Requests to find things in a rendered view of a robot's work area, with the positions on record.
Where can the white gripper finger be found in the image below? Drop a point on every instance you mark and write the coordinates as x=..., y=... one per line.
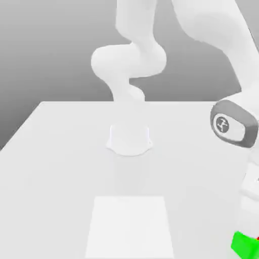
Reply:
x=249, y=216

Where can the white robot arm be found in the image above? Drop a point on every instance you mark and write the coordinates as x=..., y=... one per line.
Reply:
x=129, y=60

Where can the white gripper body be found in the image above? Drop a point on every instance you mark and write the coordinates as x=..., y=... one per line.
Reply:
x=252, y=182

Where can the small green cube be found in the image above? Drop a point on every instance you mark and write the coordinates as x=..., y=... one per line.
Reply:
x=243, y=245

